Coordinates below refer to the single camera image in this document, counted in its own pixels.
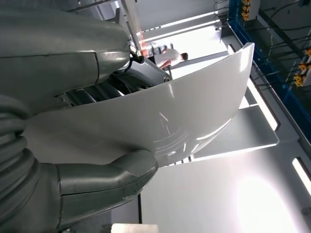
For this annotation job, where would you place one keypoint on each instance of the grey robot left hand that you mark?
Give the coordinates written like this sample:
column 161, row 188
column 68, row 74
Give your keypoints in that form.
column 48, row 48

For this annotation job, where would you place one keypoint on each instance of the person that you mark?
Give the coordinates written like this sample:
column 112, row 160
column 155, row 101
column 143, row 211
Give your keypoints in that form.
column 170, row 55

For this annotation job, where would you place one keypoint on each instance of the ceiling light strip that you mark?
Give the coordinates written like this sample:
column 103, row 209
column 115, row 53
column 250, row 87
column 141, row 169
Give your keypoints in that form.
column 184, row 20
column 184, row 29

